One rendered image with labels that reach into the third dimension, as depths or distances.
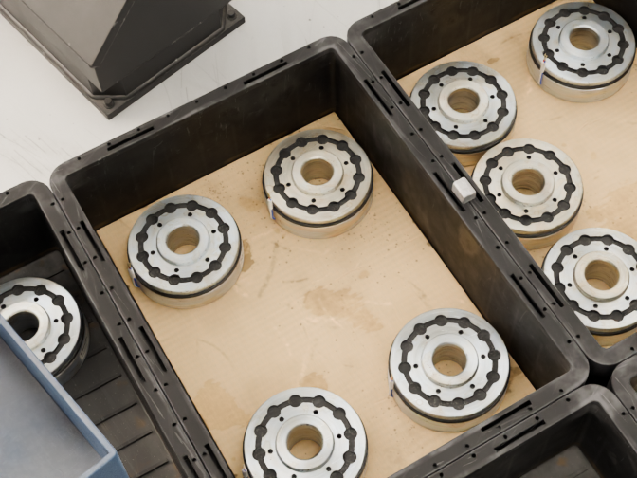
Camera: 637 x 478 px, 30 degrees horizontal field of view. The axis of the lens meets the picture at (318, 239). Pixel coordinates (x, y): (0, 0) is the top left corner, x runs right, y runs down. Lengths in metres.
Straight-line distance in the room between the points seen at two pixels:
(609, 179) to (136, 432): 0.50
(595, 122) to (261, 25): 0.43
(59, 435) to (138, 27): 0.62
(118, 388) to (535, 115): 0.48
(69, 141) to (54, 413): 0.60
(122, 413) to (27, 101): 0.47
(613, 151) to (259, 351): 0.39
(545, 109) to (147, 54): 0.44
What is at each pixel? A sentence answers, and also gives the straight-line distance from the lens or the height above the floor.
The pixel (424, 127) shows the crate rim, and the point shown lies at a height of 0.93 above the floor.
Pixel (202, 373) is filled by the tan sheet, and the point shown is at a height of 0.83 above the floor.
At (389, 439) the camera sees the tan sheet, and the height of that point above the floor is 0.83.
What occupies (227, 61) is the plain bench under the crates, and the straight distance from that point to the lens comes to 1.39.
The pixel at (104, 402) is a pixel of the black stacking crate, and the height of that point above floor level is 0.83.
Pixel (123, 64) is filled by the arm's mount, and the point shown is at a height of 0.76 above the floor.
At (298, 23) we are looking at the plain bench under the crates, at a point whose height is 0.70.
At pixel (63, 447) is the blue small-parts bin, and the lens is 0.79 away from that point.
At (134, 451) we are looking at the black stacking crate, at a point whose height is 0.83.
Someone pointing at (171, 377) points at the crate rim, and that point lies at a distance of 0.95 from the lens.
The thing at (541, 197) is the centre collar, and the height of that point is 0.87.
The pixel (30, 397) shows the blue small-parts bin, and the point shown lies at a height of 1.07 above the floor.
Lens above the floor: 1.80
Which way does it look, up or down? 61 degrees down
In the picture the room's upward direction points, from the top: 4 degrees counter-clockwise
